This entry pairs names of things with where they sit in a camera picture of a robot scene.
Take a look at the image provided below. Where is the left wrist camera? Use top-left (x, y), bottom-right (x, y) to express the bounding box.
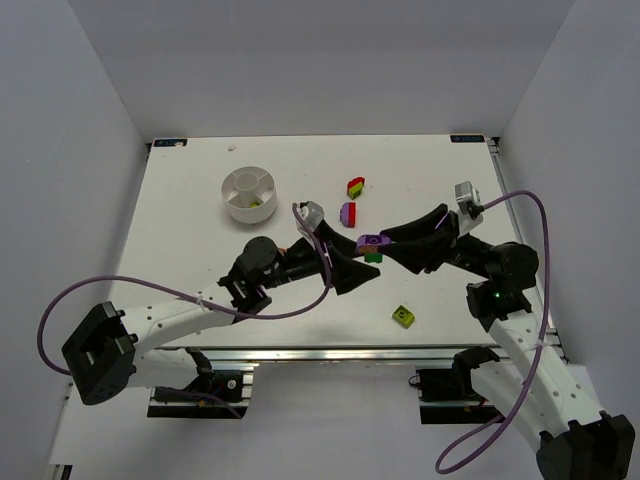
top-left (293, 201), bottom-right (325, 236)

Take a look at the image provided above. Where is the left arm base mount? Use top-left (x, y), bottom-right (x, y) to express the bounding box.
top-left (143, 348), bottom-right (256, 420)

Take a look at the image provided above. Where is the red half-round lego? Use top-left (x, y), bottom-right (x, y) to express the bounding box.
top-left (347, 202), bottom-right (357, 228)

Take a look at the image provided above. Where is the right blue table label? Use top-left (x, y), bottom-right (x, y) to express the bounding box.
top-left (449, 134), bottom-right (485, 143)

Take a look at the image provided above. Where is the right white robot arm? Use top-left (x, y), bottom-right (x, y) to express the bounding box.
top-left (382, 205), bottom-right (635, 479)

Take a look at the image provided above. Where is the green square lego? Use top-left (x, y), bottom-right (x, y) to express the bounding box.
top-left (364, 252), bottom-right (383, 263)

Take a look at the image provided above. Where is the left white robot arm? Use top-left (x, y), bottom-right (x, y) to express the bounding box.
top-left (62, 224), bottom-right (380, 406)

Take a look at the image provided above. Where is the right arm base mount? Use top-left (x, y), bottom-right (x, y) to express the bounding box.
top-left (408, 346), bottom-right (502, 425)

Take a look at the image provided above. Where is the left blue table label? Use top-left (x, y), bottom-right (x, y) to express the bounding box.
top-left (152, 138), bottom-right (187, 148)

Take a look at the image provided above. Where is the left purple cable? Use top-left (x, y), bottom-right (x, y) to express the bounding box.
top-left (38, 203), bottom-right (335, 376)

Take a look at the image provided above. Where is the lime lego with print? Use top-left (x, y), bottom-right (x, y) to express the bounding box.
top-left (392, 305), bottom-right (415, 329)

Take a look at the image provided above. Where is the aluminium table frame rail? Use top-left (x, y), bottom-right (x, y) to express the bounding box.
top-left (174, 343), bottom-right (556, 364)

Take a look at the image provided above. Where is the blue table label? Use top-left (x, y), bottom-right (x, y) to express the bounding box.
top-left (449, 134), bottom-right (485, 143)
top-left (152, 138), bottom-right (187, 148)

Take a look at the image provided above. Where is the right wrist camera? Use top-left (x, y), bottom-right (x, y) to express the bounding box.
top-left (454, 181), bottom-right (484, 237)

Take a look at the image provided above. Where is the white round divided container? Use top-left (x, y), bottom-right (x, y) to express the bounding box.
top-left (221, 166), bottom-right (278, 225)

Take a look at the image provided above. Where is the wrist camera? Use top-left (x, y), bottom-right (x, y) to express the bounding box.
top-left (454, 181), bottom-right (484, 237)
top-left (293, 201), bottom-right (325, 236)

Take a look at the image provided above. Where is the purple butterfly lego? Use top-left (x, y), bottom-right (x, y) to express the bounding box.
top-left (356, 234), bottom-right (392, 255)

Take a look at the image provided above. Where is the lavender half-round lego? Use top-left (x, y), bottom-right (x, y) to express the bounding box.
top-left (339, 202), bottom-right (351, 228)

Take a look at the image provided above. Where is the red and lime lego stack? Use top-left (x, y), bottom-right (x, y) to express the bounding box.
top-left (346, 177), bottom-right (365, 200)

